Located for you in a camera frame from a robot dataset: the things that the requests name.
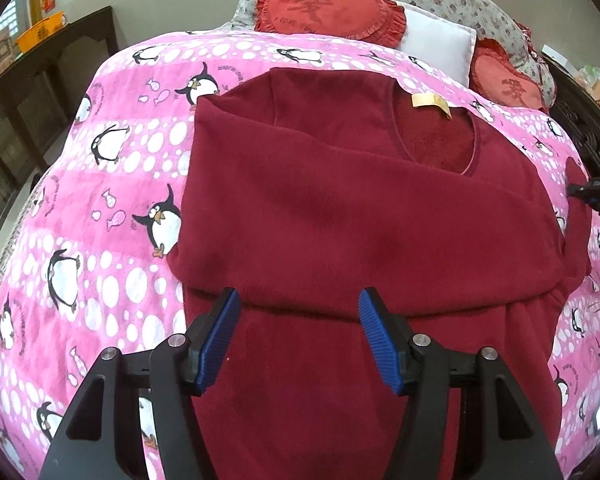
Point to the white square pillow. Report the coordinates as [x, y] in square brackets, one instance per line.
[440, 40]

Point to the red heart-shaped frilled pillow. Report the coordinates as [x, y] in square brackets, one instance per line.
[320, 5]
[505, 80]

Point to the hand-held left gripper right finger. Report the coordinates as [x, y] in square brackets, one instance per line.
[378, 342]

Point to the orange plastic basket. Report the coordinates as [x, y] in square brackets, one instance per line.
[40, 35]

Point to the pink penguin print blanket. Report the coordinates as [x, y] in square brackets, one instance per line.
[105, 260]

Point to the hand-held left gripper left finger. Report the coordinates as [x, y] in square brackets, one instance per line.
[220, 340]

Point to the dark red fleece sweater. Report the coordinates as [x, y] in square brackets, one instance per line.
[355, 210]

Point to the dark wooden cabinet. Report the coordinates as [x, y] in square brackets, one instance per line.
[30, 105]
[590, 135]

